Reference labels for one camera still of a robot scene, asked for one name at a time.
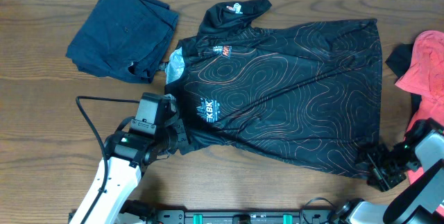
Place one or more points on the black garment under red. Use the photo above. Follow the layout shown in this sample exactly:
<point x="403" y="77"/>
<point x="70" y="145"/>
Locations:
<point x="399" y="62"/>

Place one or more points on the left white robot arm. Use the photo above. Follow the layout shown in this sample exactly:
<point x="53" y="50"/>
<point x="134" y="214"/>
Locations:
<point x="126" y="154"/>

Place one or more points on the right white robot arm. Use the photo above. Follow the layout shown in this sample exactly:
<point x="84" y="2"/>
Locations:
<point x="418" y="159"/>

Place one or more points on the red mesh garment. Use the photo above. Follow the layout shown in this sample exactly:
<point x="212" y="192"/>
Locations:
<point x="425" y="76"/>

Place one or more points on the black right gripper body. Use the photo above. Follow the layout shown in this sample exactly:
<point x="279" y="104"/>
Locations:
<point x="388" y="168"/>

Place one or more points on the black orange patterned jersey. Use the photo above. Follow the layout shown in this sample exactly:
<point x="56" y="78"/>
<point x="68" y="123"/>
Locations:
<point x="308" y="95"/>

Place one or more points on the folded navy blue garment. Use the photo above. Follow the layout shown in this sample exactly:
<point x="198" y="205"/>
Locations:
<point x="124" y="39"/>

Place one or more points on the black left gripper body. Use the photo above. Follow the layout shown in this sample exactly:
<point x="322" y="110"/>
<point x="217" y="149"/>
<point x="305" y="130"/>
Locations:
<point x="179" y="137"/>

